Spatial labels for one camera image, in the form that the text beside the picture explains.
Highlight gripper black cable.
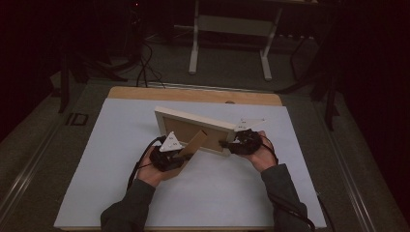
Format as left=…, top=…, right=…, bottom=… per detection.
left=257, top=132, right=337, bottom=232
left=127, top=135, right=167, bottom=191

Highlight white table mat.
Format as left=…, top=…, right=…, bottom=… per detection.
left=53, top=98, right=327, bottom=230

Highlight black floor bracket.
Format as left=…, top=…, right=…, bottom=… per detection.
left=65, top=112, right=90, bottom=127

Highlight white metal desk frame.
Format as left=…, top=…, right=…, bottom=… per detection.
left=188, top=0, right=285, bottom=82

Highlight metal floor rail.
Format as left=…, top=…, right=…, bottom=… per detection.
left=0, top=119, right=63, bottom=215
left=317, top=96, right=379, bottom=232

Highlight black floor cables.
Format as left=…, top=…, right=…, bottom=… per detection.
left=134, top=41, right=167, bottom=89

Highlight person's right hand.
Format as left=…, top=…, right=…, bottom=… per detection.
left=241, top=130, right=278, bottom=173

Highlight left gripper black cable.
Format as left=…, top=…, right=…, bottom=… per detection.
left=127, top=135, right=167, bottom=191

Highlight person's left hand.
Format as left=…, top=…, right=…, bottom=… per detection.
left=136, top=146, right=169, bottom=189

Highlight wooden picture frame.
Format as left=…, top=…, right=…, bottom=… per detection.
left=154, top=105, right=239, bottom=182

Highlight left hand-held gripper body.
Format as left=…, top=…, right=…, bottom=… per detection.
left=149, top=130, right=189, bottom=173

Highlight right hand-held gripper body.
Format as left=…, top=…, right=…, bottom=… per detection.
left=229, top=117, right=267, bottom=156

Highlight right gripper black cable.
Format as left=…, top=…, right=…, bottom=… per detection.
left=257, top=132, right=337, bottom=232

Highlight black metal stand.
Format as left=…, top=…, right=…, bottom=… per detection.
left=57, top=47, right=129, bottom=114
left=275, top=28, right=341, bottom=132

